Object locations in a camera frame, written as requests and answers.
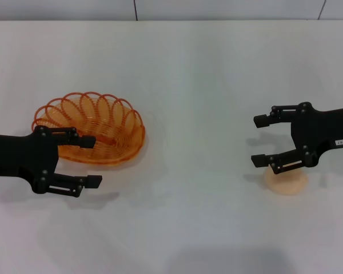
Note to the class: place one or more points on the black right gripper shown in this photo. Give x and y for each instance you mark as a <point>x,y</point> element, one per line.
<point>323,128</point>

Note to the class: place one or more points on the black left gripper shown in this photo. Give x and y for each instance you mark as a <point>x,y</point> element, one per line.
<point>14,154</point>

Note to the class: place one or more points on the orange woven plastic basket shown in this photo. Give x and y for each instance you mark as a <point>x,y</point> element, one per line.
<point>111,125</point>

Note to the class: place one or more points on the pale round bun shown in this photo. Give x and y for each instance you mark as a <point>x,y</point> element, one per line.
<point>288,185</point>

